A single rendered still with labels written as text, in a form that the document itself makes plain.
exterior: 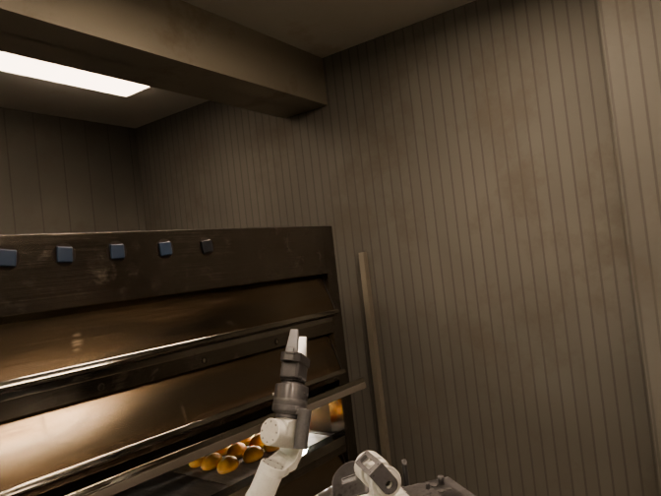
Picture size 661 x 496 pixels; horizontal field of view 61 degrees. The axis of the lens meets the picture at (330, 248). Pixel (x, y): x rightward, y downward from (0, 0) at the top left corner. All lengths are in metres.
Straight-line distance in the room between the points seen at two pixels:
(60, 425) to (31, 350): 0.23
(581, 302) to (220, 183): 2.88
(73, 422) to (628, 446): 2.75
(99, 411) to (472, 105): 2.67
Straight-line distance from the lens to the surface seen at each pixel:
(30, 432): 1.73
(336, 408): 2.56
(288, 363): 1.46
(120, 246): 1.81
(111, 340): 1.78
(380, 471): 1.19
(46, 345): 1.71
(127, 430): 1.83
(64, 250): 1.72
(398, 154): 3.73
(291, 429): 1.45
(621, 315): 3.34
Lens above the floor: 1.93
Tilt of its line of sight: 2 degrees up
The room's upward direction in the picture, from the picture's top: 6 degrees counter-clockwise
